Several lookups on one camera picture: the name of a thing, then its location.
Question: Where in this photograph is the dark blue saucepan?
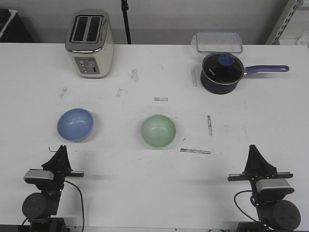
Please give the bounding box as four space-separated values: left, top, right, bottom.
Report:
200 52 290 95

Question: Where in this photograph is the white crumpled cloth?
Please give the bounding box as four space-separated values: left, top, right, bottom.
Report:
295 35 309 46

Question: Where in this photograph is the black tripod pole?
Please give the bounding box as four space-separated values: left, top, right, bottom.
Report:
121 0 131 44

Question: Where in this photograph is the clear plastic food container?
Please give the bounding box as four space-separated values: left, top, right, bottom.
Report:
191 31 243 54

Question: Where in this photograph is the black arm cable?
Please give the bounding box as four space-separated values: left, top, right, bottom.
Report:
234 189 259 222
64 180 85 232

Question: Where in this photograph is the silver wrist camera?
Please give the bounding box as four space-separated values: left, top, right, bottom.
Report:
24 169 54 185
256 178 295 194

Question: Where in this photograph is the glass pot lid blue knob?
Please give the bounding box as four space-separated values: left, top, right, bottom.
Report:
202 53 244 84

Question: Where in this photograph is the green bowl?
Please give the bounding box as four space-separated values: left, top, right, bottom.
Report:
140 115 176 148

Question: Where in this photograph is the blue bowl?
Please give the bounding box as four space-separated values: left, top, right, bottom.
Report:
57 108 94 142

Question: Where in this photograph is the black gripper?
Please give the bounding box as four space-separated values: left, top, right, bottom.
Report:
227 145 293 191
42 145 84 188

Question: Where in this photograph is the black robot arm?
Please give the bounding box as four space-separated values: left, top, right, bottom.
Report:
227 145 301 232
22 145 85 232

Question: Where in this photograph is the cream and chrome toaster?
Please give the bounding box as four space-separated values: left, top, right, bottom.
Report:
65 9 114 79

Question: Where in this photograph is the grey slotted shelf upright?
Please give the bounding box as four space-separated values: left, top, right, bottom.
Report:
265 0 304 45

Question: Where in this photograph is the black box at left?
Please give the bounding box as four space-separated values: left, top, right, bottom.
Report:
0 9 34 43

